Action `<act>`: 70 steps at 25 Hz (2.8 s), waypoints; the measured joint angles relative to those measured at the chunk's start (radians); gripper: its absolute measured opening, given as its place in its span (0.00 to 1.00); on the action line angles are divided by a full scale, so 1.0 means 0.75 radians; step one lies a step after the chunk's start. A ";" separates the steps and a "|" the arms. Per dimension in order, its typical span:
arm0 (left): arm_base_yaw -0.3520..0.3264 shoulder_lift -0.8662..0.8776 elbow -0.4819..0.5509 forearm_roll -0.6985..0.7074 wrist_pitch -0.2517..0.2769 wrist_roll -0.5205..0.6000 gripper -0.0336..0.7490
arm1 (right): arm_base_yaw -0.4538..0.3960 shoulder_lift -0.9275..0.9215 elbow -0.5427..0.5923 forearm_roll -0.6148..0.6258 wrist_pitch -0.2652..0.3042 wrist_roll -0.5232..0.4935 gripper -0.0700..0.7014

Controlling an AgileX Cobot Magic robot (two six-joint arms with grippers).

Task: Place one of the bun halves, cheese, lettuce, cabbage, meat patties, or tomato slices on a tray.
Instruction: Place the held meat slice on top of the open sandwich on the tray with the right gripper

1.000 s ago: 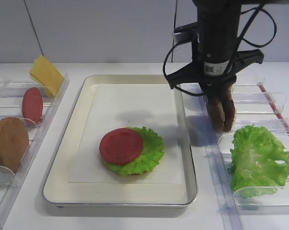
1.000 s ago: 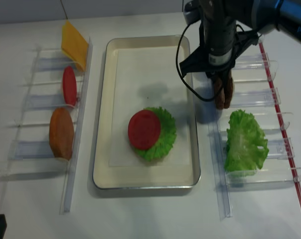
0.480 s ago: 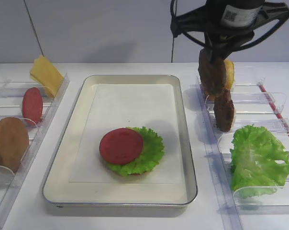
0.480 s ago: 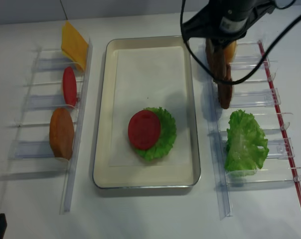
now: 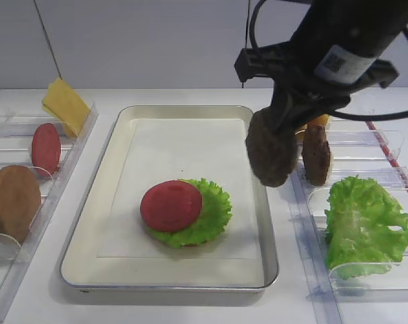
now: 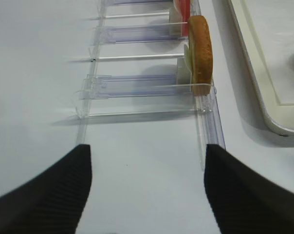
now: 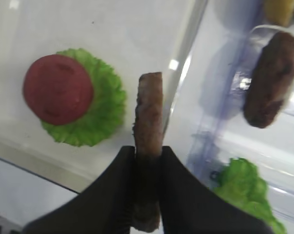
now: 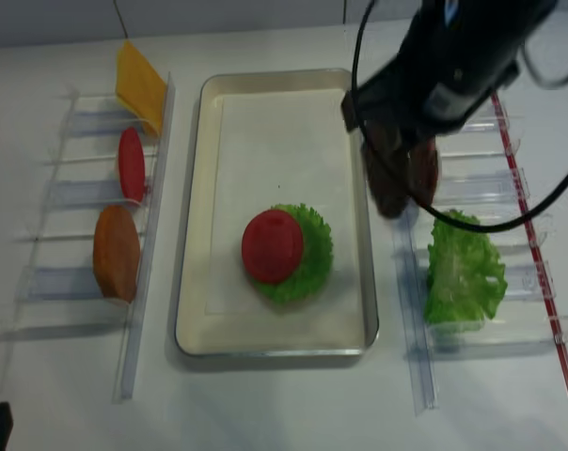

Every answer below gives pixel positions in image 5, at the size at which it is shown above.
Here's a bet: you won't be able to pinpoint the yellow bun in right rack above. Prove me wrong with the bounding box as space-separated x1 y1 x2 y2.
295 114 330 142

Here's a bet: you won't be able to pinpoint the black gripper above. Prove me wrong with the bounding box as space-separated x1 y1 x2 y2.
234 41 399 134

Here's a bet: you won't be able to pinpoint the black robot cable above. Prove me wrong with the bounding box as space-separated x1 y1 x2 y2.
241 0 408 122

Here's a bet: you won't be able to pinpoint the yellow cheese slices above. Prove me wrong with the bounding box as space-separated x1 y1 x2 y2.
42 78 91 138

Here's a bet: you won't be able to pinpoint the red tomato slice in rack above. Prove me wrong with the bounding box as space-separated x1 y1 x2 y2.
31 123 61 178

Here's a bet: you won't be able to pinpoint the green lettuce leaf in rack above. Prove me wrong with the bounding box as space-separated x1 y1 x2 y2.
324 176 408 279

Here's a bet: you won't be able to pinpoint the clear acrylic food rack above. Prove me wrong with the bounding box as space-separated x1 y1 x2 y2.
290 119 408 323
0 109 98 323

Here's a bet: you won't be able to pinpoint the white metal tray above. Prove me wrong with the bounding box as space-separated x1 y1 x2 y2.
60 105 279 292

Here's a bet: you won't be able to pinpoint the red tomato slice on burger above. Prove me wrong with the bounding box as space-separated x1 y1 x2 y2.
140 180 203 233

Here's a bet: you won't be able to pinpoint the clear acrylic left food rack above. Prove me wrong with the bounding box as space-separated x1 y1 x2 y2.
0 109 98 323

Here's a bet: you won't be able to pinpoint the bottom bun on tray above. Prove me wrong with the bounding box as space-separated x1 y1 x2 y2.
180 241 207 248

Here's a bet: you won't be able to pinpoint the brown top bun in rack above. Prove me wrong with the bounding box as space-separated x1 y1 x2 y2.
0 165 41 244

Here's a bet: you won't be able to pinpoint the green lettuce on burger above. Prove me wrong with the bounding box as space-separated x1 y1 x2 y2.
145 178 232 248

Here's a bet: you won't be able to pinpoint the brown meat patty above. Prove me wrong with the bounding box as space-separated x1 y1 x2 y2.
245 107 298 188
301 125 332 186

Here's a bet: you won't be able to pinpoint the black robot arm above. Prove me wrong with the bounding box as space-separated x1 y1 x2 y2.
234 1 408 134

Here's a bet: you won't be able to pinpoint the clear acrylic right food rack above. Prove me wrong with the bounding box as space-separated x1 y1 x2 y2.
290 119 408 323

